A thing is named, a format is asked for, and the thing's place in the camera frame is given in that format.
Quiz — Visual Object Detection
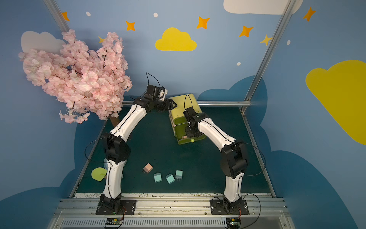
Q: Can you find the green yellow brush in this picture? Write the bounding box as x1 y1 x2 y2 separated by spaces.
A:
91 168 107 182

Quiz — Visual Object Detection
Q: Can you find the controller board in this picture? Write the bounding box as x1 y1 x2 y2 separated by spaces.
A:
105 218 124 227
226 218 241 229

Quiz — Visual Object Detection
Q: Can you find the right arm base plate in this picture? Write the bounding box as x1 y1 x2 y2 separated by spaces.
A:
210 198 249 215

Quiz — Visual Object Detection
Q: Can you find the back aluminium rail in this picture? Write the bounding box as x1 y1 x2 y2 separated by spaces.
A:
122 100 252 107

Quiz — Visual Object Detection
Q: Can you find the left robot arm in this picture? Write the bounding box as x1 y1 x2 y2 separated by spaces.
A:
102 97 177 200

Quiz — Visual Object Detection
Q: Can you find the pink plug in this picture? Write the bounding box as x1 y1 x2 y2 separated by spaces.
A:
143 163 153 174

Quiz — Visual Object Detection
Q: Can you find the left controller board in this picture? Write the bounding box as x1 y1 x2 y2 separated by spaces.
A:
105 218 124 227

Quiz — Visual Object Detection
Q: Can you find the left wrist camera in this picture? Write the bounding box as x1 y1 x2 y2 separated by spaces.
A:
144 85 167 101

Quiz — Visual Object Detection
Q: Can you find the right controller board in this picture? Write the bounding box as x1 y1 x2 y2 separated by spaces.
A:
226 218 241 229

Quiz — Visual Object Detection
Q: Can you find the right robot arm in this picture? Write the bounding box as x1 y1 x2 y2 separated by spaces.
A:
183 107 249 210

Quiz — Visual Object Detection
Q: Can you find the pink cherry blossom tree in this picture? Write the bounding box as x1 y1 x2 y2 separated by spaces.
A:
19 30 132 124

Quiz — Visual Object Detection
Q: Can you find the blue plug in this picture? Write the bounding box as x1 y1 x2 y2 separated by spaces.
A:
165 173 175 184
175 170 183 180
153 173 162 183

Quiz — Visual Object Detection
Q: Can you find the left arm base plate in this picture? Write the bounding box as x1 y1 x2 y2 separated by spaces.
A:
95 199 137 215

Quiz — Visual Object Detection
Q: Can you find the yellow green drawer cabinet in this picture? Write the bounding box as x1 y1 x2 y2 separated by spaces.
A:
169 94 202 127

